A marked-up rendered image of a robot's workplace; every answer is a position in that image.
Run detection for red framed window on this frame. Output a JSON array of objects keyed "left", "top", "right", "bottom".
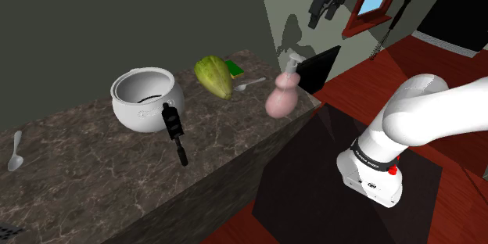
[{"left": 341, "top": 0, "right": 411, "bottom": 39}]

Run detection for black flat board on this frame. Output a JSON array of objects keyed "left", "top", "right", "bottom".
[{"left": 296, "top": 45, "right": 343, "bottom": 96}]

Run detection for black whisk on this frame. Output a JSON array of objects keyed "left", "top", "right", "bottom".
[{"left": 368, "top": 0, "right": 416, "bottom": 62}]

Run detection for pink soap dispenser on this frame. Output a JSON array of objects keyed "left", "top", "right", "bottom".
[{"left": 264, "top": 52, "right": 303, "bottom": 120}]

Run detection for green and yellow sponge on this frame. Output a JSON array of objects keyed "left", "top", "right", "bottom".
[{"left": 224, "top": 59, "right": 246, "bottom": 80}]

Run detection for silver spoon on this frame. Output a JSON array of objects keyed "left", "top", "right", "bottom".
[
  {"left": 233, "top": 77, "right": 267, "bottom": 92},
  {"left": 7, "top": 130, "right": 25, "bottom": 173}
]

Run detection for dark robot stand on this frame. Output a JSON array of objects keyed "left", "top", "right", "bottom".
[{"left": 251, "top": 102, "right": 444, "bottom": 244}]

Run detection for black kitchen spatula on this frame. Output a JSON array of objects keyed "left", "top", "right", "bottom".
[{"left": 160, "top": 102, "right": 190, "bottom": 167}]

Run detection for white round pot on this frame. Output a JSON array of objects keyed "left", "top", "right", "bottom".
[{"left": 109, "top": 66, "right": 186, "bottom": 134}]

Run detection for black perforated utensil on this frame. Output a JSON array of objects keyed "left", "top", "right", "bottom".
[{"left": 0, "top": 222, "right": 24, "bottom": 239}]

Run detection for black appliance with grey frame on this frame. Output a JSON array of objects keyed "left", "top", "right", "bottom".
[{"left": 411, "top": 0, "right": 488, "bottom": 59}]

